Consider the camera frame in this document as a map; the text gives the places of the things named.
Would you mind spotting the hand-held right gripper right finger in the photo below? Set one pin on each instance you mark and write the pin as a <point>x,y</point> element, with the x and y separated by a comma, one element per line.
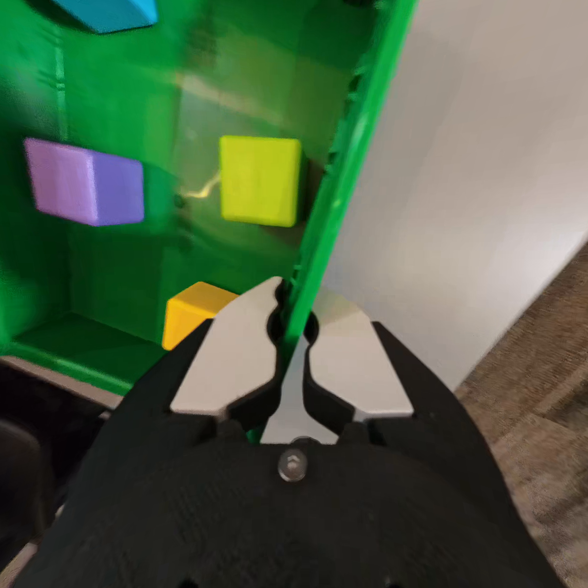
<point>358,367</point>

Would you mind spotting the purple cube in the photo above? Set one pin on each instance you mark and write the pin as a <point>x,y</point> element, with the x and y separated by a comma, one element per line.
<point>82,183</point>

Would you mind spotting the lime green cube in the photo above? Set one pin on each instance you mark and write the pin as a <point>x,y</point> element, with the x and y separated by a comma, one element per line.
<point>259,181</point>

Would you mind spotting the green plastic bin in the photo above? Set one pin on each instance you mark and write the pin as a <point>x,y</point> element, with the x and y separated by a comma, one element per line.
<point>115,275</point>

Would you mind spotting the blue cube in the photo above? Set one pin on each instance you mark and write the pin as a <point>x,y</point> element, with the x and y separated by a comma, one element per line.
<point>110,13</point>

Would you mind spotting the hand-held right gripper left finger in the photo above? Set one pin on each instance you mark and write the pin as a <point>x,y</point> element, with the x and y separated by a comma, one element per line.
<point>225,363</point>

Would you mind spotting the yellow cube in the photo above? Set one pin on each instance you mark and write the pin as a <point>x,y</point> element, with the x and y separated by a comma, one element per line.
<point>188,312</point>

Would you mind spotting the person's dark clothed body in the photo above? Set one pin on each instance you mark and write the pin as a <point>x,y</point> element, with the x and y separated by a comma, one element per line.
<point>36,459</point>

